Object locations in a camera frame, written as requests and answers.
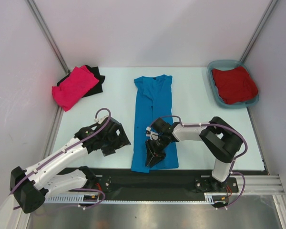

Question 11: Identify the aluminium front frame rail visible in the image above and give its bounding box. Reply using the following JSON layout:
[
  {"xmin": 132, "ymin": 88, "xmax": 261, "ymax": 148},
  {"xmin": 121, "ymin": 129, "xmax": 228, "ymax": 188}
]
[{"xmin": 243, "ymin": 175, "xmax": 285, "ymax": 195}]

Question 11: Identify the left aluminium corner post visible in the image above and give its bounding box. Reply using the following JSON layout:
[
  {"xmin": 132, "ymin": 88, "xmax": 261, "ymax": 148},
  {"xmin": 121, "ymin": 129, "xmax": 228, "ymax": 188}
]
[{"xmin": 25, "ymin": 0, "xmax": 70, "ymax": 73}]

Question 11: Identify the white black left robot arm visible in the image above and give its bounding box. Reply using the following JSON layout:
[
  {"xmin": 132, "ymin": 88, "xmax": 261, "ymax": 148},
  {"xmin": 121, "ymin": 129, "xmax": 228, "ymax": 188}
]
[{"xmin": 10, "ymin": 116, "xmax": 130, "ymax": 213}]

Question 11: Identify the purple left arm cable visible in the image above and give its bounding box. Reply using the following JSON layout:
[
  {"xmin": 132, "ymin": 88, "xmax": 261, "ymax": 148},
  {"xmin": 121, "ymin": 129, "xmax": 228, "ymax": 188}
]
[{"xmin": 9, "ymin": 107, "xmax": 112, "ymax": 215}]

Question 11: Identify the right aluminium corner post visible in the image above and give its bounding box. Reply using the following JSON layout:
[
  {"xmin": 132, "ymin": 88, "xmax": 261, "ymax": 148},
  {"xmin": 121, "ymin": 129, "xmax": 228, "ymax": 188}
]
[{"xmin": 239, "ymin": 0, "xmax": 280, "ymax": 63}]

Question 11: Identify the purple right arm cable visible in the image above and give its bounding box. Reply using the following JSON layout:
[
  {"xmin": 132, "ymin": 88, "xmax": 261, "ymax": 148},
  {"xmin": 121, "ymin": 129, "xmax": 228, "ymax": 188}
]
[{"xmin": 149, "ymin": 115, "xmax": 248, "ymax": 210}]

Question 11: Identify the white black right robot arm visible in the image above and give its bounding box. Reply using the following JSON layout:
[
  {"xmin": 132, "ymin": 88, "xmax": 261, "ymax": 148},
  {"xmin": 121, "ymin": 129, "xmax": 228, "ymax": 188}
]
[{"xmin": 145, "ymin": 116, "xmax": 247, "ymax": 192}]

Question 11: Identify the aluminium corner post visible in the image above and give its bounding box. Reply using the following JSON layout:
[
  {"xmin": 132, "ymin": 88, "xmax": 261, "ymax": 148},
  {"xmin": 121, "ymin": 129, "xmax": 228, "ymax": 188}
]
[
  {"xmin": 25, "ymin": 0, "xmax": 70, "ymax": 73},
  {"xmin": 239, "ymin": 0, "xmax": 280, "ymax": 63}
]

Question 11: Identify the black folded t shirt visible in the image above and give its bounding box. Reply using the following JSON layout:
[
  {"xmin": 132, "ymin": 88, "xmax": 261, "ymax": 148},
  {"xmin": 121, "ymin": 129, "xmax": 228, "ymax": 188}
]
[{"xmin": 56, "ymin": 65, "xmax": 105, "ymax": 98}]

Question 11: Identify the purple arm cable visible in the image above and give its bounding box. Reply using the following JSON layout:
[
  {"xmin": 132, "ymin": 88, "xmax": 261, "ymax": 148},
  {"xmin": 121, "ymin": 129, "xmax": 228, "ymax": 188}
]
[
  {"xmin": 9, "ymin": 107, "xmax": 112, "ymax": 215},
  {"xmin": 149, "ymin": 115, "xmax": 248, "ymax": 210}
]

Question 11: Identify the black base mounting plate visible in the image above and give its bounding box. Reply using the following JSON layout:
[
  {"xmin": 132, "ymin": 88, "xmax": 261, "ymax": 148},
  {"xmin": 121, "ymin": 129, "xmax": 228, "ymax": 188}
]
[{"xmin": 92, "ymin": 168, "xmax": 240, "ymax": 202}]

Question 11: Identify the grey slotted cable duct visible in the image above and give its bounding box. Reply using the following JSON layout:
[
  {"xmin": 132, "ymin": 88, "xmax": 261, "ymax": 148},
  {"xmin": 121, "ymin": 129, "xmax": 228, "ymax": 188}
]
[{"xmin": 45, "ymin": 194, "xmax": 227, "ymax": 205}]

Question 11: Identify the red t shirt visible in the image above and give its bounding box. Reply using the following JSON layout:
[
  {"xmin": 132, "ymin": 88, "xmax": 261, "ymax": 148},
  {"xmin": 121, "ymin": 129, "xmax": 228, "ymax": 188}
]
[{"xmin": 212, "ymin": 66, "xmax": 258, "ymax": 105}]

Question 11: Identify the pink folded t shirt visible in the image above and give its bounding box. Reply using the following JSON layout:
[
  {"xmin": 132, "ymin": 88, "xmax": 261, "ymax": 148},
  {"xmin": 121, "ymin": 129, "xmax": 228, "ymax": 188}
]
[{"xmin": 51, "ymin": 65, "xmax": 99, "ymax": 112}]

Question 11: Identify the teal plastic basket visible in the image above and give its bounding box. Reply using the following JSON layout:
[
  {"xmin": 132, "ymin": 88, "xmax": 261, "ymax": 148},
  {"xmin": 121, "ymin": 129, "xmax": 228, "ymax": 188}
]
[{"xmin": 207, "ymin": 60, "xmax": 259, "ymax": 109}]

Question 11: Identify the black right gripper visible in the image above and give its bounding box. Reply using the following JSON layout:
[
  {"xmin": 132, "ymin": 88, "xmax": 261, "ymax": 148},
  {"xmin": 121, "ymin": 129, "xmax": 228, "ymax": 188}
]
[{"xmin": 145, "ymin": 133, "xmax": 169, "ymax": 167}]

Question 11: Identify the blue t shirt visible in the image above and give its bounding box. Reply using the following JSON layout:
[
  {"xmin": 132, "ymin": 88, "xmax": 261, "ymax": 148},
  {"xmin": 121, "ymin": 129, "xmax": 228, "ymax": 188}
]
[{"xmin": 131, "ymin": 75, "xmax": 179, "ymax": 173}]

